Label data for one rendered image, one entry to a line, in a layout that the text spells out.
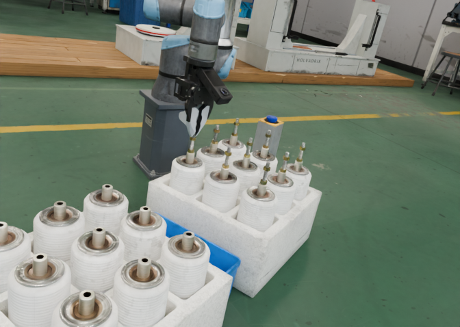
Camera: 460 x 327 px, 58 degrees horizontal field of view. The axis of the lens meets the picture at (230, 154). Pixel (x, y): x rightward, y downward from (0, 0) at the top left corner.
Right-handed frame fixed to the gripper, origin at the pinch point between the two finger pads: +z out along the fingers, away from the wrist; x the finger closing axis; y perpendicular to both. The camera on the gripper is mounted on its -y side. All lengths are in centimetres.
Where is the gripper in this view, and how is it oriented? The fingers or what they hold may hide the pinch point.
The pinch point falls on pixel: (195, 133)
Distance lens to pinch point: 114.4
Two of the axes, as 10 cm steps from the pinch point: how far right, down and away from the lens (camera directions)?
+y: -7.1, -3.9, 5.9
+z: -1.8, 9.1, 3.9
